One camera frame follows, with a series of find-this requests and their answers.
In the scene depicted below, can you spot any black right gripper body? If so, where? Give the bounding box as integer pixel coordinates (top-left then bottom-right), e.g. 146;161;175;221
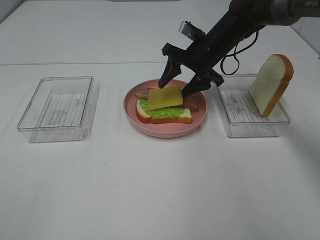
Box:
161;37;224;86

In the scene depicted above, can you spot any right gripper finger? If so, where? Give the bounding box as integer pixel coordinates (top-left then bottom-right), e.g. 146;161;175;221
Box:
182;74;211;98
158;56;182;89

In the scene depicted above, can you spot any bacon strip from tray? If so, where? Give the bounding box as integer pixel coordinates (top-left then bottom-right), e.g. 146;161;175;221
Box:
134;88;150;100
180;96;199;110

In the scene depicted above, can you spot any yellow cheese slice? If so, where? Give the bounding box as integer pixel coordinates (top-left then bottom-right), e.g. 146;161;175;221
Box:
147;85;184;110

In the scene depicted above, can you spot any bread slice from tray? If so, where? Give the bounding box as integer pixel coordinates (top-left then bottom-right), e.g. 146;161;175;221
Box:
135;107;193;125

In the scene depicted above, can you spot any green lettuce leaf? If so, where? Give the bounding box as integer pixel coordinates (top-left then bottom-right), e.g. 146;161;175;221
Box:
136;98;192;119

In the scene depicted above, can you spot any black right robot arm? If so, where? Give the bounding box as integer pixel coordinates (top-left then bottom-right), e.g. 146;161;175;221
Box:
158;0;320;98

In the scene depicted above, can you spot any clear plastic tray right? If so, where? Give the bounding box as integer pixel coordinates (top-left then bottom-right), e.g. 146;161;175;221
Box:
213;73;291;138

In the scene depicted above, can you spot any clear plastic tray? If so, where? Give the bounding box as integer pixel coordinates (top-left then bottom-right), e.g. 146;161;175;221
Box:
17;76;99;143
213;73;291;138

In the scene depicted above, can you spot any pink round plate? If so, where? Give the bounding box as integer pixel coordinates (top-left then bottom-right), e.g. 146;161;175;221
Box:
123;79;208;139

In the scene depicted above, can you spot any clear plastic tray left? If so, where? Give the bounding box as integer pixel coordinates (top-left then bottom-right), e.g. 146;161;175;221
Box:
17;76;99;143

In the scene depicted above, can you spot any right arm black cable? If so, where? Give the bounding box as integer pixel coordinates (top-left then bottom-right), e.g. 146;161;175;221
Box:
219;23;260;76

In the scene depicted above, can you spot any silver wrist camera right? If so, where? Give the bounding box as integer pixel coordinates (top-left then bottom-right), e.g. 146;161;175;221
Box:
178;21;205;41

